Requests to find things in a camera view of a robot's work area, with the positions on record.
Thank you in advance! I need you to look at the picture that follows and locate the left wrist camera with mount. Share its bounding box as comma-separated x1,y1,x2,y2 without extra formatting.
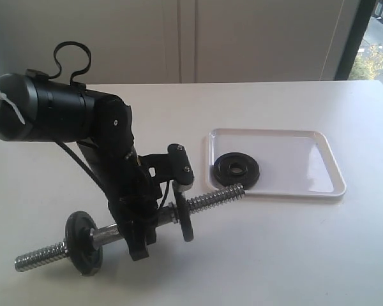
140,143,195,192

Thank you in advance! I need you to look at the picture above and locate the white zip tie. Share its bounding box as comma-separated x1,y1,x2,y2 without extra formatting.
0,90,26,125

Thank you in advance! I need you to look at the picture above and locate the white plastic tray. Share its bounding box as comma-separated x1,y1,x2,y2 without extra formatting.
206,128,347,200

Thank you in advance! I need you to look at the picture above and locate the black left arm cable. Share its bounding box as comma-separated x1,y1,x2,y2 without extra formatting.
52,41,111,205

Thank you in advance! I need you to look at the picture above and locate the black weight plate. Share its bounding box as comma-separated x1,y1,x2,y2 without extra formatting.
172,181,194,242
212,152,260,189
65,211,103,277

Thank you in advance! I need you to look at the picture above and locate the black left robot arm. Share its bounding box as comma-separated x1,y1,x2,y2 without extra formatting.
0,74,167,261

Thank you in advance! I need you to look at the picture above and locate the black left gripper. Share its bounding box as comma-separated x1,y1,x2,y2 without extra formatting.
77,136,162,261

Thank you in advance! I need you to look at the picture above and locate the chrome threaded dumbbell bar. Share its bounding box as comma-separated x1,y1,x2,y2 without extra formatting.
14,184,245,272

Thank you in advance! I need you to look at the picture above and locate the black window frame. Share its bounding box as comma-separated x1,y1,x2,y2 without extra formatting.
334,0,377,81

